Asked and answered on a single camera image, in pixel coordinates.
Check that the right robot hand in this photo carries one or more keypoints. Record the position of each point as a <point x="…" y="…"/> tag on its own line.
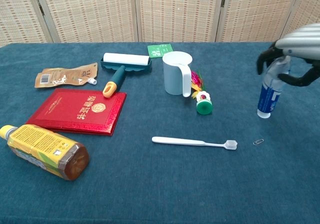
<point x="302" y="44"/>

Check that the blue and white toothpaste tube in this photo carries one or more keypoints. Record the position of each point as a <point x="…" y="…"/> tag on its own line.
<point x="268" y="99"/>

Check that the white toothbrush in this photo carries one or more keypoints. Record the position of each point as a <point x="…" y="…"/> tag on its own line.
<point x="185" y="141"/>

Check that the metal paper clip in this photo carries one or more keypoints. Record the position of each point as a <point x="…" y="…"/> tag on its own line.
<point x="258" y="141"/>

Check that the colourful snack packet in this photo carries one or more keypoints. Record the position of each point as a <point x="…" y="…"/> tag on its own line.
<point x="204" y="106"/>

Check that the woven folding screen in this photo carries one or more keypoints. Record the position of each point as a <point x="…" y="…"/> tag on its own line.
<point x="175" y="11"/>

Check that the green sachet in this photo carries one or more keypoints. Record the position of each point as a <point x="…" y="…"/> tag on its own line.
<point x="157" y="50"/>

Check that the green lint roller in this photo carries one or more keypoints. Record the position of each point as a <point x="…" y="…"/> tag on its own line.
<point x="125" y="59"/>

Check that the blue table cloth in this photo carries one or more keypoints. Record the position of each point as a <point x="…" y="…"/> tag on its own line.
<point x="175" y="184"/>

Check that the red certificate book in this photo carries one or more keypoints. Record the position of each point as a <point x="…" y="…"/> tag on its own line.
<point x="72" y="111"/>

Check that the brown spout pouch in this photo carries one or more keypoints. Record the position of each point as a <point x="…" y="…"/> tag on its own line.
<point x="65" y="76"/>

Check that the yellow label tea bottle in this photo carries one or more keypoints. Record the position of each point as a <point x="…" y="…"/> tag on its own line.
<point x="37" y="144"/>

